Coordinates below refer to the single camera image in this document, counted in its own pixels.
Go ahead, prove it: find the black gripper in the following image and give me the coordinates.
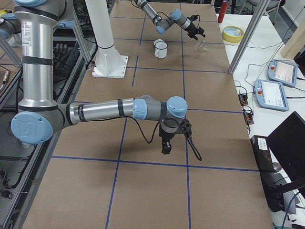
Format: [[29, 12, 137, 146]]
[[185, 23, 205, 41], [159, 128, 175, 154]]

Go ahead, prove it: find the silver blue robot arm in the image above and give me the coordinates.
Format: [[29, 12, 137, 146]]
[[131, 0, 205, 40], [10, 0, 198, 154]]

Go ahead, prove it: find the yellow rimmed bowl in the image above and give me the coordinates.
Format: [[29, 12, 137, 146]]
[[222, 26, 244, 43]]

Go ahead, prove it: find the white enamel mug blue rim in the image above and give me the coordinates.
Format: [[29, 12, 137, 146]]
[[154, 41, 168, 59]]

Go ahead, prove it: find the red cylinder tube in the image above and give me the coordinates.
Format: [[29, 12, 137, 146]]
[[218, 0, 229, 23]]

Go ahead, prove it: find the orange black adapter far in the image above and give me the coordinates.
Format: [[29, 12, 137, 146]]
[[236, 86, 248, 105]]

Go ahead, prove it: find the orange black adapter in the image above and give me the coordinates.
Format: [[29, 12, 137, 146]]
[[242, 105, 254, 125], [236, 86, 248, 105]]

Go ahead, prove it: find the orange black adapter near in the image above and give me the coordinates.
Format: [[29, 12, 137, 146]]
[[242, 105, 254, 125]]

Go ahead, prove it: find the far blue teach pendant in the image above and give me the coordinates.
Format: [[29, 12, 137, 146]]
[[267, 60, 297, 87]]

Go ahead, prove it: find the blue teach pendant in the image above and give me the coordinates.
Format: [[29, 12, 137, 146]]
[[254, 79, 289, 111], [267, 60, 297, 87]]

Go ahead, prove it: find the near blue teach pendant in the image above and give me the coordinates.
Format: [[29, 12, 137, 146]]
[[254, 79, 289, 111]]

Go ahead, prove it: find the wooden plank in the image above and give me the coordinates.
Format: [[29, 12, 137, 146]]
[[281, 21, 305, 59]]

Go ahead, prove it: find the black desktop box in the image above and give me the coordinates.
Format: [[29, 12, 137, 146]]
[[251, 135, 289, 212]]

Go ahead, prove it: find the black computer monitor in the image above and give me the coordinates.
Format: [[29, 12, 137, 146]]
[[267, 111, 305, 181]]

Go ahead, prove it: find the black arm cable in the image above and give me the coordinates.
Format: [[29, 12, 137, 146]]
[[152, 11, 201, 31], [126, 115, 203, 161]]

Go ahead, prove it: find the aluminium frame post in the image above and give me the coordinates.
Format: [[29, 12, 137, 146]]
[[228, 0, 270, 74]]

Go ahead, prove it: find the white pedestal column with base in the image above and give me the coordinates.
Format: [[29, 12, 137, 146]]
[[85, 0, 128, 79]]

